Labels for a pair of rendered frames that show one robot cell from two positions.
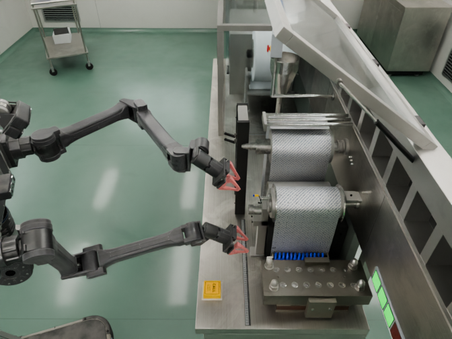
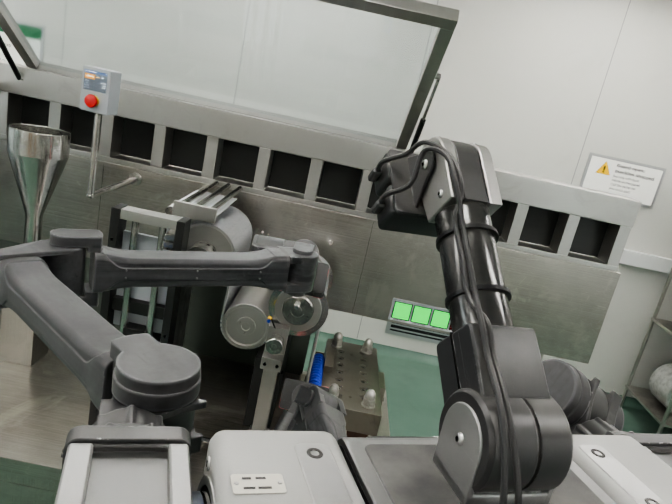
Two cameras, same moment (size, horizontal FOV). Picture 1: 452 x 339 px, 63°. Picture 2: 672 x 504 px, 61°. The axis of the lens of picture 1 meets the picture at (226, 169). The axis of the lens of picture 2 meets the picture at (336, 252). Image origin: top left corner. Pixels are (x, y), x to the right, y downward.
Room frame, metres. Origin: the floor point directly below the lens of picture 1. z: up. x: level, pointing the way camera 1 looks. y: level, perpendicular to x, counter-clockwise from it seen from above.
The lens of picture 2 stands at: (0.96, 1.14, 1.77)
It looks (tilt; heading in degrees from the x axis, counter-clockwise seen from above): 15 degrees down; 269
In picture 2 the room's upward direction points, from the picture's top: 12 degrees clockwise
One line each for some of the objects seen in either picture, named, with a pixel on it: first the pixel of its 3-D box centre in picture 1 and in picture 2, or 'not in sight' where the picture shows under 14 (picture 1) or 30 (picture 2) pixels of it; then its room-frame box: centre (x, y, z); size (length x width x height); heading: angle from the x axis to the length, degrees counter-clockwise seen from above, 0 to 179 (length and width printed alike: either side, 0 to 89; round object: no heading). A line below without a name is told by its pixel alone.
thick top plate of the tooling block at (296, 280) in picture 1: (313, 281); (349, 381); (0.82, -0.34, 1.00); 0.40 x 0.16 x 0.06; 90
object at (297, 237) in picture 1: (303, 238); (315, 342); (0.94, -0.30, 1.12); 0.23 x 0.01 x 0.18; 90
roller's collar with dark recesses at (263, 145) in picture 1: (263, 146); (200, 257); (1.25, -0.16, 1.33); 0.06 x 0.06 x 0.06; 0
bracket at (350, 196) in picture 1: (352, 196); not in sight; (1.00, -0.48, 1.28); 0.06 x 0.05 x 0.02; 90
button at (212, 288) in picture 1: (212, 289); not in sight; (0.84, 0.05, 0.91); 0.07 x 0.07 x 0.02; 0
